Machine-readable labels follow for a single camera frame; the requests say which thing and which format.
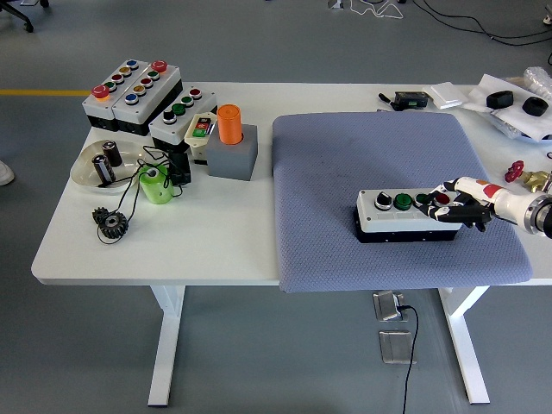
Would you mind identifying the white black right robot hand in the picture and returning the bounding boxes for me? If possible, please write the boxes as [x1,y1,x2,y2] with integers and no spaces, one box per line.
[424,176,530,234]

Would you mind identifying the four-button control box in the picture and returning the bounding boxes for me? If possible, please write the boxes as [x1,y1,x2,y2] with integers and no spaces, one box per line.
[148,86,219,153]
[354,188,465,245]

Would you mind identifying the five-button box with stop button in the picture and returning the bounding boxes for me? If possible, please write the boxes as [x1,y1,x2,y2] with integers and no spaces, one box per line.
[81,58,152,133]
[110,60,185,137]

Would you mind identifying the white paper sheet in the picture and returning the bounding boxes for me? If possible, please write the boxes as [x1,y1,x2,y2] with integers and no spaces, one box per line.
[466,72,552,143]

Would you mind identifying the black module green connector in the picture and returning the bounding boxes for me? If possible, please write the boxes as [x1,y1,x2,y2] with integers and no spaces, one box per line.
[393,90,430,109]

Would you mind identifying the clear bubble wrap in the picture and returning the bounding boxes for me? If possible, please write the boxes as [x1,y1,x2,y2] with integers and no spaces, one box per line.
[523,66,552,98]

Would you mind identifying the grey-blue textured mat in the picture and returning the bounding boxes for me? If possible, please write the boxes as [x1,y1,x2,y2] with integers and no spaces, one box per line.
[271,110,534,294]

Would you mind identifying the open metal floor socket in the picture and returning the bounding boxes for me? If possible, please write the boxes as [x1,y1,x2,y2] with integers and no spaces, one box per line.
[373,291,406,323]

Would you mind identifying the white table leg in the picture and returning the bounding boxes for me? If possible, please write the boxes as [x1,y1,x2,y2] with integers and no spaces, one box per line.
[438,286,492,405]
[147,285,186,407]

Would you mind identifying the closed metal floor socket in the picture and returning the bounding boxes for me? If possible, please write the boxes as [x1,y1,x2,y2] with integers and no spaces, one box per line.
[378,329,417,366]

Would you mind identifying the grey block holder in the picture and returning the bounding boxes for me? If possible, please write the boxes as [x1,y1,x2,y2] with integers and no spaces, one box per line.
[205,123,259,181]

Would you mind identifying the orange plastic cylinder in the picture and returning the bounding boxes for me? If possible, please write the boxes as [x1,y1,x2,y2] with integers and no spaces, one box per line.
[216,103,246,146]

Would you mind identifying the black power adapter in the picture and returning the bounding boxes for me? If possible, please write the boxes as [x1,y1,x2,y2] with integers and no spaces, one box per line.
[166,150,193,187]

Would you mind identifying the green plastic spool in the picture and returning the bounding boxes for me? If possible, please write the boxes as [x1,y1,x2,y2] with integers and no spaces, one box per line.
[137,166,175,206]

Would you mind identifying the large black gear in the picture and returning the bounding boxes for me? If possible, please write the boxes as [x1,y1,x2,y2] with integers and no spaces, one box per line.
[97,211,130,239]

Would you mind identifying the dark brown capacitor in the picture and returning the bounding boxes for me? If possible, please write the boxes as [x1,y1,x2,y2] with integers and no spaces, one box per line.
[101,140,124,167]
[91,154,116,185]

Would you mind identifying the clear round dish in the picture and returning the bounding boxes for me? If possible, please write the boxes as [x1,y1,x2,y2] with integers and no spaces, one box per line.
[70,138,150,196]

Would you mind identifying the black office chair base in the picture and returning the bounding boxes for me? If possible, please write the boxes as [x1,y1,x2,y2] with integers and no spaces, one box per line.
[0,0,51,34]

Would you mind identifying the brass valve red handle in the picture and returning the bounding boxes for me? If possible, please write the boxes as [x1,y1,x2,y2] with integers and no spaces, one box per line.
[504,160,552,193]

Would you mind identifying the black rubber ring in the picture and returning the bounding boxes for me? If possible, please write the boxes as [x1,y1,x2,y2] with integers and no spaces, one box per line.
[486,90,516,109]
[521,97,550,116]

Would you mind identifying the white flat switch plate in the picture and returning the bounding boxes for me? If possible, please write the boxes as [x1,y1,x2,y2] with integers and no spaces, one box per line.
[421,81,469,110]

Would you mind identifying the black floor power cable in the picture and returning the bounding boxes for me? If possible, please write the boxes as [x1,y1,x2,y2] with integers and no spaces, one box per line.
[396,304,420,414]

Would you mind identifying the black floor cables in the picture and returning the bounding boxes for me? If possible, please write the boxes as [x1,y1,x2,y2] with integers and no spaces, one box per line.
[413,0,552,47]

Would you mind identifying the white floor cable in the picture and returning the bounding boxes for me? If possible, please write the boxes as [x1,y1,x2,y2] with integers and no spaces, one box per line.
[347,0,406,21]

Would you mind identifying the cream red-green switch box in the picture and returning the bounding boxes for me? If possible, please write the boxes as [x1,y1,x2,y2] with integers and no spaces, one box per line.
[184,112,219,161]

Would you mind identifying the thin black cable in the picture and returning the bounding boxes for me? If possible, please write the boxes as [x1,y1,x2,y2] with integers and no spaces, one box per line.
[95,145,185,246]

